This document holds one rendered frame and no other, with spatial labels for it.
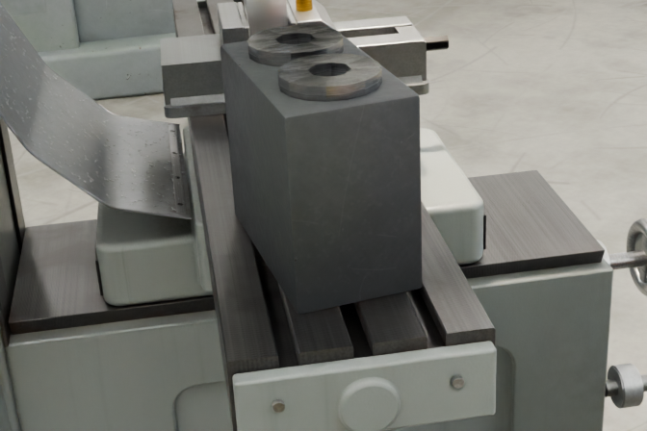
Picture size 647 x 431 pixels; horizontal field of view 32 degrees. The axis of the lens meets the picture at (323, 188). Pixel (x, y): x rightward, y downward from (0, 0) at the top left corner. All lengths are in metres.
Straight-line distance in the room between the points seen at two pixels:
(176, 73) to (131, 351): 0.36
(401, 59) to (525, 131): 2.44
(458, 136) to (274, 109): 2.95
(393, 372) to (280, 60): 0.30
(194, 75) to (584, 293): 0.59
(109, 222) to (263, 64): 0.48
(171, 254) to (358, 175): 0.49
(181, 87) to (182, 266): 0.23
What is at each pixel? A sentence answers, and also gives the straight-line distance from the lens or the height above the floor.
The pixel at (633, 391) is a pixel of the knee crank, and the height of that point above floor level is 0.53.
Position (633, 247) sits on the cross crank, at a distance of 1.77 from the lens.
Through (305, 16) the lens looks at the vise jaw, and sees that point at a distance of 1.46.
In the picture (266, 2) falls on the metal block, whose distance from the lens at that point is 1.46.
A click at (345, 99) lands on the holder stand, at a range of 0.94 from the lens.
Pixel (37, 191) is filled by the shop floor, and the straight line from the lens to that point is 3.69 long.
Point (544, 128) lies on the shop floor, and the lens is 3.94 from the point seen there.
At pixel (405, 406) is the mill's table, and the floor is 0.89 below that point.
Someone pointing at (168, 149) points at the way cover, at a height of 0.87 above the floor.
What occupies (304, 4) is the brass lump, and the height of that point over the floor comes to 1.06.
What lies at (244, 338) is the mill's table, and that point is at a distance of 0.97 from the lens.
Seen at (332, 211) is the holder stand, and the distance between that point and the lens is 0.95.
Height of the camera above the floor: 1.45
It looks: 25 degrees down
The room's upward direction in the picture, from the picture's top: 3 degrees counter-clockwise
